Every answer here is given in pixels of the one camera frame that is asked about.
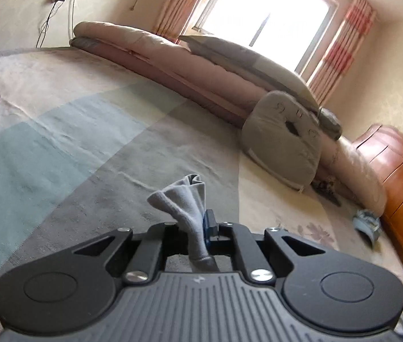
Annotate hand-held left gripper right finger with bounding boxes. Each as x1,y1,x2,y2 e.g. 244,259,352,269
203,209,326,286

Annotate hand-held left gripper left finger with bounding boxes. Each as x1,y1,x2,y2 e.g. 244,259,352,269
74,222,188,286

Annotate grey pants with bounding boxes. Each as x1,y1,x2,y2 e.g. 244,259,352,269
147,174,220,273

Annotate grey animal face cushion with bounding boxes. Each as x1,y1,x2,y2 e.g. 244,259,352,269
241,91,322,193

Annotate black flat bar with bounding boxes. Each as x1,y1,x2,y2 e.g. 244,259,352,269
320,189,343,207

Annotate grey-green folded cloth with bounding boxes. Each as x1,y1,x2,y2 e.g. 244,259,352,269
317,109,343,141

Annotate blue cap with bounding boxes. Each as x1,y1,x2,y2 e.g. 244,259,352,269
351,209,382,249

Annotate grey pillow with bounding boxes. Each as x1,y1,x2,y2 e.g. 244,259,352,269
178,35,321,115

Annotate long pink floral pillow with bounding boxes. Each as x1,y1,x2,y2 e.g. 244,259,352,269
69,21,388,219

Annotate wooden headboard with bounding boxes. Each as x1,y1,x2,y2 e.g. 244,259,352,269
351,124,403,294

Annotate window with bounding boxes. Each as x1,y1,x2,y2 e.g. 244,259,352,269
193,0,340,76

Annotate pink striped curtain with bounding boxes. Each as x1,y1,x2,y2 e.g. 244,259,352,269
308,0,377,109
153,0,219,45

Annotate wall power strip with cables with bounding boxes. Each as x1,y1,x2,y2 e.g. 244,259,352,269
36,0,83,49

